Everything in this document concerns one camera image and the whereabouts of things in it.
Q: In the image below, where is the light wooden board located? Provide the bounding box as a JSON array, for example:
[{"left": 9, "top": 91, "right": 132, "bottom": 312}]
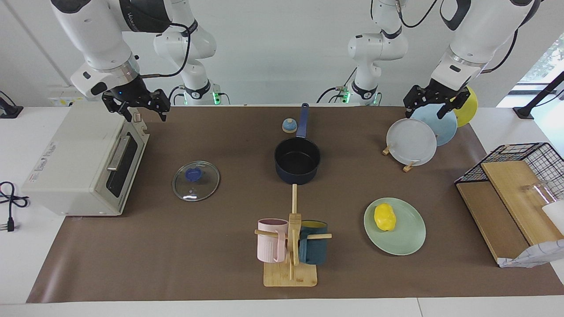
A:
[{"left": 480, "top": 161, "right": 564, "bottom": 246}]

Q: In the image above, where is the light blue plate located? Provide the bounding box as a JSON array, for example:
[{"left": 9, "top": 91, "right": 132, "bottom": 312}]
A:
[{"left": 410, "top": 103, "right": 458, "bottom": 147}]

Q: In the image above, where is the dark blue saucepan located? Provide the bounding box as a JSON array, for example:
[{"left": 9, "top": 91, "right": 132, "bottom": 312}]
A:
[{"left": 274, "top": 103, "right": 321, "bottom": 185}]

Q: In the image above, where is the black wire basket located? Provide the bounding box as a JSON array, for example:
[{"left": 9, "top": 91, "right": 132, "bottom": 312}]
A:
[{"left": 455, "top": 142, "right": 564, "bottom": 201}]

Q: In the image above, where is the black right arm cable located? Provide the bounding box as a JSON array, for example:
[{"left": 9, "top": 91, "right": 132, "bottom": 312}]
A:
[{"left": 140, "top": 20, "right": 197, "bottom": 80}]

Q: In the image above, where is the wooden box with mesh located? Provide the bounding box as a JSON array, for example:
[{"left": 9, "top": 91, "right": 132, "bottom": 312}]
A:
[{"left": 498, "top": 240, "right": 564, "bottom": 268}]

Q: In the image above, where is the cream toaster oven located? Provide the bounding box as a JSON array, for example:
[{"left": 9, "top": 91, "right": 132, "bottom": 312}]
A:
[{"left": 21, "top": 102, "right": 150, "bottom": 217}]

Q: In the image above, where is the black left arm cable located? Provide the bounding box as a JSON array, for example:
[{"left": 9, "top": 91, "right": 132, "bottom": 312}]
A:
[{"left": 397, "top": 0, "right": 542, "bottom": 73}]

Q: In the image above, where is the wooden plate rack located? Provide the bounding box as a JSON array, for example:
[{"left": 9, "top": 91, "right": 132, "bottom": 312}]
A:
[{"left": 382, "top": 143, "right": 417, "bottom": 173}]

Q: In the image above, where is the grey plate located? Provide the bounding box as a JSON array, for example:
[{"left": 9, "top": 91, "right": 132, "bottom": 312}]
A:
[{"left": 386, "top": 118, "right": 438, "bottom": 166}]

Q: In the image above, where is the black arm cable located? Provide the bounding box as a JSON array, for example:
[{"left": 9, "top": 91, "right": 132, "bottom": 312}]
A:
[
  {"left": 397, "top": 0, "right": 542, "bottom": 73},
  {"left": 140, "top": 20, "right": 197, "bottom": 80}
]

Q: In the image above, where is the black clamp stand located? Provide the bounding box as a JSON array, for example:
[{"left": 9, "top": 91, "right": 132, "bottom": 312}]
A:
[
  {"left": 0, "top": 90, "right": 23, "bottom": 118},
  {"left": 513, "top": 70, "right": 564, "bottom": 119}
]

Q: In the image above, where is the dark teal mug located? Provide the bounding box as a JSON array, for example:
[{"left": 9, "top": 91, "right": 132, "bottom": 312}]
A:
[{"left": 299, "top": 220, "right": 328, "bottom": 265}]

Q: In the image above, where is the white wall socket strip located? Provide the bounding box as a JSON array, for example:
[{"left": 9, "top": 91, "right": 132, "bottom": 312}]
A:
[{"left": 48, "top": 86, "right": 82, "bottom": 107}]

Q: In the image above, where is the black left base cable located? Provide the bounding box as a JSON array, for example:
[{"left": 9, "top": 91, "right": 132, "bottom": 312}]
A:
[{"left": 317, "top": 68, "right": 357, "bottom": 104}]

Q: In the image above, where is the white plastic cup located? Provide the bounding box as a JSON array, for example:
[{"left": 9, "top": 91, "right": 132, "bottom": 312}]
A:
[{"left": 542, "top": 200, "right": 564, "bottom": 234}]

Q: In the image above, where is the clear glass cup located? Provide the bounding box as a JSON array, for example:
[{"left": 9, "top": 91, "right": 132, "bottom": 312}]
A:
[{"left": 524, "top": 181, "right": 557, "bottom": 206}]

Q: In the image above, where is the dark wooden board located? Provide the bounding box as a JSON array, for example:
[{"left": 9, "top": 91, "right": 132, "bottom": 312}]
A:
[{"left": 456, "top": 181, "right": 531, "bottom": 265}]

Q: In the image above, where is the pink ribbed mug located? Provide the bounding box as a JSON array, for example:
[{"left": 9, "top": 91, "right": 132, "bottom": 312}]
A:
[{"left": 257, "top": 218, "right": 289, "bottom": 263}]

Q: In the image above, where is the wooden mug tree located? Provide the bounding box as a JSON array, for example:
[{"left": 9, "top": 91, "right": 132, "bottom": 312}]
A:
[{"left": 255, "top": 184, "right": 332, "bottom": 288}]

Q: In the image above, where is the mint green plate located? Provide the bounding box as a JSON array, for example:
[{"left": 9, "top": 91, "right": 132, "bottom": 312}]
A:
[{"left": 364, "top": 197, "right": 427, "bottom": 256}]

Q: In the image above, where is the brown table mat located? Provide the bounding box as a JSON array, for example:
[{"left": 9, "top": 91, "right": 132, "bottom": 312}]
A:
[{"left": 26, "top": 106, "right": 564, "bottom": 303}]

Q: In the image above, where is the yellow plate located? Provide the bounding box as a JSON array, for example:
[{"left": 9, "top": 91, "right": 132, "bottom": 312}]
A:
[{"left": 454, "top": 86, "right": 478, "bottom": 128}]

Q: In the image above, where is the glass lid blue knob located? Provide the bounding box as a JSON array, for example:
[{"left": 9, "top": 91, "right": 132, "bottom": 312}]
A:
[{"left": 173, "top": 161, "right": 220, "bottom": 202}]

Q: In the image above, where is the black power cable with plug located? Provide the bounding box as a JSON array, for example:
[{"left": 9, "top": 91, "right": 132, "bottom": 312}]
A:
[{"left": 0, "top": 181, "right": 29, "bottom": 232}]

